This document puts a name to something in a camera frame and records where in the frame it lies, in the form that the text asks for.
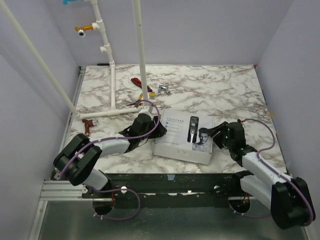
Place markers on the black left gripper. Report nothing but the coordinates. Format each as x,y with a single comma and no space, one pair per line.
159,130

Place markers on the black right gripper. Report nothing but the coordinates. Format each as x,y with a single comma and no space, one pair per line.
222,135

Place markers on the white hair clipper kit box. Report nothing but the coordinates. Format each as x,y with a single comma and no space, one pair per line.
186,138

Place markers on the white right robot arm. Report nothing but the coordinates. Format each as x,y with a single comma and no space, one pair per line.
287,198

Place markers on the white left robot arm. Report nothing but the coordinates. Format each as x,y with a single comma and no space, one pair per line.
77,160

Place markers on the chrome faucet fitting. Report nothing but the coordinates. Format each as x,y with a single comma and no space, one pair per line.
164,88

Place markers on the red black utility knife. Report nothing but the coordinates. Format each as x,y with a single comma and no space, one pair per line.
138,83

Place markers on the brown garden faucet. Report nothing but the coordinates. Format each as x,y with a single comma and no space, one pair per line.
89,123

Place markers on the orange faucet on pipe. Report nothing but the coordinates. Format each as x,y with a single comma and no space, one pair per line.
81,30

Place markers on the yellow handled pliers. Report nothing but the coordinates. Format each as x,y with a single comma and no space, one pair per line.
137,102

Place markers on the yellow wire brush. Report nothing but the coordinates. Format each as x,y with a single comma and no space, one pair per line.
152,95

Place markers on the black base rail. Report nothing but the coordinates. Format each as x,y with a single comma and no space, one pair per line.
163,191

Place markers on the white PVC pipe frame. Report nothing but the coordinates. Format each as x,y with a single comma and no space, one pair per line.
98,25

